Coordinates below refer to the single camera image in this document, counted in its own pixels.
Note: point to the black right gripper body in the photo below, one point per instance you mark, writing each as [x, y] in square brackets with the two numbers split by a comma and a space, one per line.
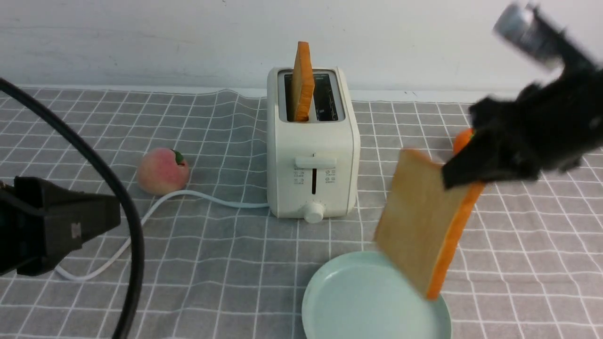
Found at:
[547, 126]

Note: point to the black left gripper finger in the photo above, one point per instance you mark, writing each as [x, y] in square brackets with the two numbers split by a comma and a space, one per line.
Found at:
[65, 220]

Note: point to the orange persimmon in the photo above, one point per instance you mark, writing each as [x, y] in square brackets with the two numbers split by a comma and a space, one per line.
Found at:
[462, 139]

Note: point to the pink peach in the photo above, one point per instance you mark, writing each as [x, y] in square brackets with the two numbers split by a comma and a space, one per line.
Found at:
[162, 171]

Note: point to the white two-slot toaster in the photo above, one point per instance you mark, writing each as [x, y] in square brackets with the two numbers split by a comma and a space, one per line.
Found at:
[312, 167]

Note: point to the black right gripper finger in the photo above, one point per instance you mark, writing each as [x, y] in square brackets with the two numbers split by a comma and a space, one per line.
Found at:
[476, 167]

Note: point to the grey checked tablecloth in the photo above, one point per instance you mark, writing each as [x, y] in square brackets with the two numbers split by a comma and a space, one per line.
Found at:
[529, 264]

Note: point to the toasted bread slice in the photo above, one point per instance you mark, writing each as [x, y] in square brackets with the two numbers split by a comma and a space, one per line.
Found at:
[422, 222]
[303, 84]

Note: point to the light green plate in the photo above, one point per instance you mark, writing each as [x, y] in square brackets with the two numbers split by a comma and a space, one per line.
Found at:
[361, 295]

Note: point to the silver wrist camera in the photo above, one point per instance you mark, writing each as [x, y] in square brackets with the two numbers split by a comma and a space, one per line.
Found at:
[531, 33]

